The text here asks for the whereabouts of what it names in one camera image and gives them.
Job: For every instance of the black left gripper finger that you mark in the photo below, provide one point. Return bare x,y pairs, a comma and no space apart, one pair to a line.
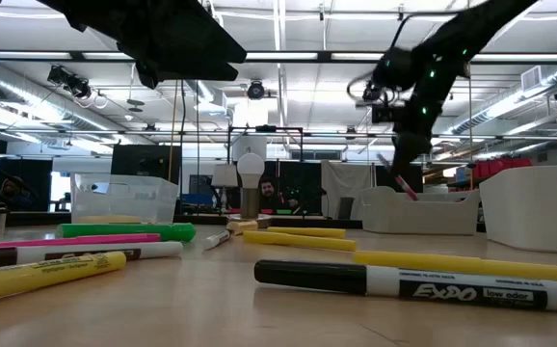
196,72
196,38

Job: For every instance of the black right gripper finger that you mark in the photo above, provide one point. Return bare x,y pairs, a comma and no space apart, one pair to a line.
400,172

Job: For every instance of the red capped white marker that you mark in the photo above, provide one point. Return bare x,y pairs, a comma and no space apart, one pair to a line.
406,188

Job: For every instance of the yellow highlighter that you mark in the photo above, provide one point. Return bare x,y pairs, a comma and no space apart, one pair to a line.
42,275
476,265
242,227
302,241
307,232

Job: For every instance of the black capped Expo marker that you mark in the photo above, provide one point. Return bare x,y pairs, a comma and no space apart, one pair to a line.
452,289

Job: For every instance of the white plastic bin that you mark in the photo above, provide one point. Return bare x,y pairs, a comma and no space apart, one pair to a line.
529,212

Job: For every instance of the brown capped white marker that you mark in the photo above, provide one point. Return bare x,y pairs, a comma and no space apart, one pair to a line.
217,239
114,251

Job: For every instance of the green highlighter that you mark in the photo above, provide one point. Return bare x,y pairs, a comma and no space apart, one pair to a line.
129,231

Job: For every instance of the pink highlighter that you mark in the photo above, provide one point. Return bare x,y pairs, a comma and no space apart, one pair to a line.
66,240

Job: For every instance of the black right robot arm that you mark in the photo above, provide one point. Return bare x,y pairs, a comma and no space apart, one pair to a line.
476,29

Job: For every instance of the black partition panel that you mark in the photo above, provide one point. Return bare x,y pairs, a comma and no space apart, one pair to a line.
146,159
40,185
416,173

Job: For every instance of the grey plastic bin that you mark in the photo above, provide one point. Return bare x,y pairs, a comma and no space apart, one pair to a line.
418,217

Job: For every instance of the white hanging sheet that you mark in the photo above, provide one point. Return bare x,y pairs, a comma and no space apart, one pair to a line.
343,183

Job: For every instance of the black ceiling light cluster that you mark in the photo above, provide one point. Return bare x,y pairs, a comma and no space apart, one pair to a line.
69,82

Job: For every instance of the red storage bins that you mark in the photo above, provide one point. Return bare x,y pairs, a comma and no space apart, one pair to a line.
500,168

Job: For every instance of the white shade table lamp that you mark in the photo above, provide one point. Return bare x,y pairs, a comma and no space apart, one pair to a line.
224,176

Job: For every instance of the white bulb on metal base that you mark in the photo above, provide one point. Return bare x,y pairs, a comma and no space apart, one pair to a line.
250,168

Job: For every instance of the white air vent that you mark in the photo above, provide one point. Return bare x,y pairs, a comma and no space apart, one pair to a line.
531,78

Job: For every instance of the person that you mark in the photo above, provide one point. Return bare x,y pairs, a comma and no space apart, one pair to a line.
269,190
13,190

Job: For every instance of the clear plastic bin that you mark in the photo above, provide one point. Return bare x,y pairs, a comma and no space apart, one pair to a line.
124,197

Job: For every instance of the white cup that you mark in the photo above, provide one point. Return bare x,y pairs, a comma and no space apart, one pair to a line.
0,221

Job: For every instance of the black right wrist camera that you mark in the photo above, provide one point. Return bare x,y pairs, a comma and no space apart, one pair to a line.
382,113

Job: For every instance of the black overhead camera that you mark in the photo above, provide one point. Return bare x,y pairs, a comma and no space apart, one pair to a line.
256,90

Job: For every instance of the silver ventilation duct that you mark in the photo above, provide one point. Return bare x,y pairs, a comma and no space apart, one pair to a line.
18,94
500,108

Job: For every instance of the thin black frame stand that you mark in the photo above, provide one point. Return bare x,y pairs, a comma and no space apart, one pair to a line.
264,128

